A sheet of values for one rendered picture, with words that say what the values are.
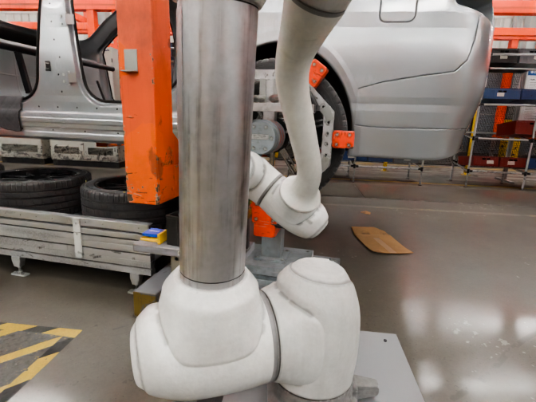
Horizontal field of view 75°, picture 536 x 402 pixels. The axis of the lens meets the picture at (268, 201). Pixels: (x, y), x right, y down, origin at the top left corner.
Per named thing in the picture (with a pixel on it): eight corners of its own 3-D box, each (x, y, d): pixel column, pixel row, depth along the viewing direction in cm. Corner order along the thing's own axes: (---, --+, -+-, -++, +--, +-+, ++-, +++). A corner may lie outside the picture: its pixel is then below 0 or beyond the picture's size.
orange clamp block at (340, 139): (332, 146, 153) (352, 147, 151) (331, 147, 145) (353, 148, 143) (333, 130, 151) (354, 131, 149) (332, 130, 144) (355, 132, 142)
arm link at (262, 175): (226, 179, 99) (262, 207, 97) (209, 171, 84) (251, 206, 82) (249, 147, 98) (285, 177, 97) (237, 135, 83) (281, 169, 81)
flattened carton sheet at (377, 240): (382, 230, 307) (382, 226, 306) (413, 254, 254) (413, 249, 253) (349, 230, 304) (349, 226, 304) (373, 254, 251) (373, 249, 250)
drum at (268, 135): (285, 152, 157) (287, 120, 154) (276, 156, 137) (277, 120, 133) (255, 150, 160) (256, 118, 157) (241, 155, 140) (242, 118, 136)
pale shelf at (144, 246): (254, 249, 139) (254, 241, 139) (242, 266, 123) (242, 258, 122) (156, 237, 148) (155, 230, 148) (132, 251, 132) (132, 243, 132)
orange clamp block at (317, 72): (315, 89, 149) (329, 71, 146) (313, 87, 142) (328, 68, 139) (302, 79, 149) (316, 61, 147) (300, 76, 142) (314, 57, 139)
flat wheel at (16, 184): (-48, 222, 204) (-55, 183, 198) (12, 197, 267) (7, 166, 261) (75, 221, 215) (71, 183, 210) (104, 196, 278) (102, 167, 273)
